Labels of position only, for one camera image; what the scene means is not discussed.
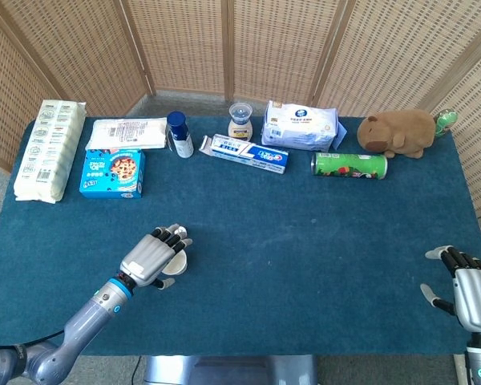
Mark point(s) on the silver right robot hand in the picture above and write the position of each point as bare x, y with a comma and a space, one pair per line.
477, 297

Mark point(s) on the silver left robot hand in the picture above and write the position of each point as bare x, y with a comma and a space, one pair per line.
146, 258

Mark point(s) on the white floral paper cup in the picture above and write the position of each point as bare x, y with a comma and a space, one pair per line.
178, 265

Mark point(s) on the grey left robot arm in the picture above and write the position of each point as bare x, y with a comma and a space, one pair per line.
84, 325

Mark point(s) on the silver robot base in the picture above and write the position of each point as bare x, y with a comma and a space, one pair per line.
228, 371

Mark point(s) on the white bottle with blue cap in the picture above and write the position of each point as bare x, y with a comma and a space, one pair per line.
180, 138

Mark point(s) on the blue cookie box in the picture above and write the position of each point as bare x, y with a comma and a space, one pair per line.
112, 172

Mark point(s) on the flat white plastic packet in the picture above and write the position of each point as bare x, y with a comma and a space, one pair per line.
126, 134

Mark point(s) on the blue table cloth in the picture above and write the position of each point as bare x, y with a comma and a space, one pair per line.
284, 248

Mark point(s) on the long cream wrapped package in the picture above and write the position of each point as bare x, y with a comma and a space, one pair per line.
48, 152

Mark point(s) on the white blue toothpaste box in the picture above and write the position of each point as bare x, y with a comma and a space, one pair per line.
248, 154

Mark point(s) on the mayonnaise jar with clear lid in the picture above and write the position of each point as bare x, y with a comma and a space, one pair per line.
240, 126

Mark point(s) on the green patterned round object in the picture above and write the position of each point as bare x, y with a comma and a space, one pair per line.
445, 122

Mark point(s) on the brown capybara plush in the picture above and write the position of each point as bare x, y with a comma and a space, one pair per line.
401, 132

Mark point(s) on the green Pringles can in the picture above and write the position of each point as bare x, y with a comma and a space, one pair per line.
350, 165

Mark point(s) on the white blue tissue pack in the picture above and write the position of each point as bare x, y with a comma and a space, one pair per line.
300, 126

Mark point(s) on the woven wooden folding screen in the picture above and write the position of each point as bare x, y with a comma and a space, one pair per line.
184, 40

